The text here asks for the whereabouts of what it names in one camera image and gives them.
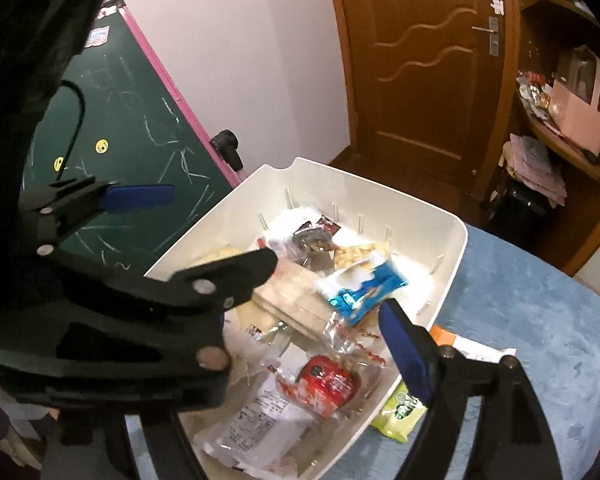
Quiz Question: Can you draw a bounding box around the red snack packet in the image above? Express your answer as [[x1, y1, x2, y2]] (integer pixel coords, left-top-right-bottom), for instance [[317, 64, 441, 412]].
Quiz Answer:
[[275, 352, 381, 421]]

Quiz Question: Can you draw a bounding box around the black bag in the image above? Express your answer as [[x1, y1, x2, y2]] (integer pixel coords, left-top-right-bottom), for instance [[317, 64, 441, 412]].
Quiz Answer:
[[482, 170, 551, 241]]

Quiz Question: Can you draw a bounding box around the black cable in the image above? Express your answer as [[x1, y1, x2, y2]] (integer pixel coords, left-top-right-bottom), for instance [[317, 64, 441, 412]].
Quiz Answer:
[[50, 80, 87, 181]]

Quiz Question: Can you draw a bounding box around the white and orange card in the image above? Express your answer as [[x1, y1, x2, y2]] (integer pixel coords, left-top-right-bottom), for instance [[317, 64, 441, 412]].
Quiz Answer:
[[430, 325, 518, 366]]

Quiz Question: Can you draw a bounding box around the white plastic bin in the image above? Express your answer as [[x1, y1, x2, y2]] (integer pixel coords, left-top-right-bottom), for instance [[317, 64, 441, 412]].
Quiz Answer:
[[142, 156, 468, 480]]

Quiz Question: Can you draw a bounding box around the green snack packet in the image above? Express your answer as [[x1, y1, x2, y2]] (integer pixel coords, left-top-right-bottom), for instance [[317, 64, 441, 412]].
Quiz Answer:
[[370, 380, 428, 443]]

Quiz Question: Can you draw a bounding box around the wooden corner shelf unit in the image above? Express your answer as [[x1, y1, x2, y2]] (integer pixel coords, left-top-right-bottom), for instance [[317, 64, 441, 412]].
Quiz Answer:
[[475, 0, 600, 276]]

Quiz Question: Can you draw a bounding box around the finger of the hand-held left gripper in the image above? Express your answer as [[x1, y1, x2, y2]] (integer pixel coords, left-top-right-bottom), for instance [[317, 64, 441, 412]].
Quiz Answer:
[[17, 176, 177, 256], [0, 247, 279, 413]]

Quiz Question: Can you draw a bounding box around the dark nut snack packet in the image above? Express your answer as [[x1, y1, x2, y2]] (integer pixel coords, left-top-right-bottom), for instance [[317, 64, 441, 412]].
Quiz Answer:
[[280, 227, 333, 266]]

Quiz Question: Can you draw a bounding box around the blue snack packet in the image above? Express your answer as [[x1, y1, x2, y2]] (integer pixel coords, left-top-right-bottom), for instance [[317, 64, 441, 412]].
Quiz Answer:
[[314, 252, 411, 328]]

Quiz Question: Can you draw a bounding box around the black clamp knob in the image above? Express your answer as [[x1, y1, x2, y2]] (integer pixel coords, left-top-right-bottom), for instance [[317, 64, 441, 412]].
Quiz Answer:
[[210, 130, 244, 173]]

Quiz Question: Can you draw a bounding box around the clear packet with red print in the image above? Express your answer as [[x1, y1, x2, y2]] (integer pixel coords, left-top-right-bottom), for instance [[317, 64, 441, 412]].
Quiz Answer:
[[325, 310, 396, 366]]

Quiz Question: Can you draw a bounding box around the pale chalkboard sticker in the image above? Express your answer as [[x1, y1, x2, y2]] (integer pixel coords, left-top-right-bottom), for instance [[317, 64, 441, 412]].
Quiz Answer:
[[85, 22, 112, 50]]

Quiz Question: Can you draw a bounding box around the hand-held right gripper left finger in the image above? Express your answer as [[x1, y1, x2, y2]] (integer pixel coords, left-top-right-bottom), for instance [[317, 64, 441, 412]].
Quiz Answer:
[[125, 410, 203, 480]]

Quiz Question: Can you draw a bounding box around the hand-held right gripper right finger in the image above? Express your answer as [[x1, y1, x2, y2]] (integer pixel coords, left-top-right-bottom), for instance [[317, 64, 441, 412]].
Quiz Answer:
[[378, 299, 563, 480]]

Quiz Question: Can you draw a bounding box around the pile of small wrappers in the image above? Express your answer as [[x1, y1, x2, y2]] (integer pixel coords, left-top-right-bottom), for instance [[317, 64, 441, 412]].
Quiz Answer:
[[517, 71, 553, 120]]

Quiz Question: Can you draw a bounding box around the cream cracker pack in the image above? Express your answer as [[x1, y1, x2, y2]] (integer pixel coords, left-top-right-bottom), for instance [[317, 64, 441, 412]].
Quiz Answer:
[[252, 262, 341, 341]]

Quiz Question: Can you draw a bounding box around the white labelled snack packet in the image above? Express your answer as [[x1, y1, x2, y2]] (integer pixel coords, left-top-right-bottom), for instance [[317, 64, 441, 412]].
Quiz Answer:
[[194, 375, 321, 476]]

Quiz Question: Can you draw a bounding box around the clear nut cookie packet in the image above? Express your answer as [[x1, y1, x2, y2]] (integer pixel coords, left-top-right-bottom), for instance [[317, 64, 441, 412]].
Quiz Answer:
[[332, 241, 392, 273]]

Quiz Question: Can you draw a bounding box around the square rice cracker packet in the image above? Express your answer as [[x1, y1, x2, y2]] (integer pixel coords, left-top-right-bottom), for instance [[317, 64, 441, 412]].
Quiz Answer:
[[235, 305, 281, 346]]

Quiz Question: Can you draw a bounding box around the folded pink cloth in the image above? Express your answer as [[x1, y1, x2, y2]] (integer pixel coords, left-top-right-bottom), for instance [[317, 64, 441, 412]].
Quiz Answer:
[[502, 134, 567, 206]]

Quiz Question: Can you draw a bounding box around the metal door handle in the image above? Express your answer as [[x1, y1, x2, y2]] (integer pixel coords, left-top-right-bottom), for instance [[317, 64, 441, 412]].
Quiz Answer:
[[472, 16, 501, 56]]

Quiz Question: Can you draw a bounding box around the blue fleece table cover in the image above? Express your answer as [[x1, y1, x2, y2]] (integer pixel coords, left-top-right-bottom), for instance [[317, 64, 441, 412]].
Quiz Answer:
[[125, 222, 600, 480]]

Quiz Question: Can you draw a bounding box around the white plain snack packet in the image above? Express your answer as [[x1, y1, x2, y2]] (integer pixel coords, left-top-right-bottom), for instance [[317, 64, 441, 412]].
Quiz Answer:
[[260, 205, 316, 251]]

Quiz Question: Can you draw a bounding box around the pink gift box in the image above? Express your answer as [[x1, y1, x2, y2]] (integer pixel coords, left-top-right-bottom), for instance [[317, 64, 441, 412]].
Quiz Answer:
[[550, 45, 600, 158]]

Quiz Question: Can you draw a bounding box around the wooden door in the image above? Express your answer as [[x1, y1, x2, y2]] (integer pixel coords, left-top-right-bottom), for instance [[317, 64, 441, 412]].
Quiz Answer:
[[325, 0, 518, 191]]

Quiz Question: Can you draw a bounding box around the green chalkboard with pink frame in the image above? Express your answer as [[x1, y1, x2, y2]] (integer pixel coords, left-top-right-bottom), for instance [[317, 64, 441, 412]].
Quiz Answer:
[[22, 0, 246, 281]]

